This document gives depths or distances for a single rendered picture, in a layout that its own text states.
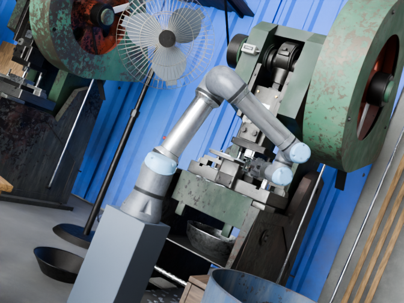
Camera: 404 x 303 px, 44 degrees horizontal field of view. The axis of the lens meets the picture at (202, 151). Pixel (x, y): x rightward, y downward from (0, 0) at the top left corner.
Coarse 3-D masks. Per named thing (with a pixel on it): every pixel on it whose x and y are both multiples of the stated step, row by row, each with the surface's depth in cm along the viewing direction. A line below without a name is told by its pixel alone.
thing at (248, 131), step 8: (256, 88) 246; (264, 88) 244; (272, 88) 247; (256, 96) 245; (264, 96) 243; (272, 96) 241; (264, 104) 243; (272, 104) 241; (248, 120) 243; (240, 128) 246; (248, 128) 241; (256, 128) 239; (240, 136) 242; (248, 136) 240; (256, 136) 238; (264, 136) 239; (256, 144) 241; (264, 144) 241; (272, 144) 250
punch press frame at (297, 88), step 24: (264, 24) 251; (264, 48) 246; (312, 48) 232; (240, 72) 247; (312, 72) 230; (288, 96) 233; (288, 120) 236; (312, 168) 278; (192, 192) 233; (216, 192) 228; (288, 192) 257; (216, 216) 225; (240, 216) 220
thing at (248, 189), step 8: (192, 160) 247; (192, 168) 246; (200, 168) 244; (208, 168) 242; (208, 176) 241; (240, 184) 233; (248, 184) 231; (240, 192) 232; (248, 192) 230; (256, 192) 229; (264, 192) 227; (272, 192) 229; (264, 200) 226; (272, 200) 232; (280, 200) 241; (288, 200) 251; (280, 208) 245
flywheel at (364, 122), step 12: (396, 36) 237; (384, 48) 242; (396, 48) 244; (384, 60) 250; (396, 60) 253; (372, 72) 225; (384, 72) 253; (372, 84) 222; (384, 84) 220; (372, 96) 223; (384, 96) 223; (360, 108) 246; (372, 108) 256; (360, 120) 231; (372, 120) 255; (360, 132) 251
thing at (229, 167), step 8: (216, 152) 225; (224, 160) 236; (232, 160) 221; (224, 168) 235; (232, 168) 233; (240, 168) 233; (216, 176) 236; (224, 176) 234; (232, 176) 232; (240, 176) 236; (224, 184) 233; (232, 184) 232
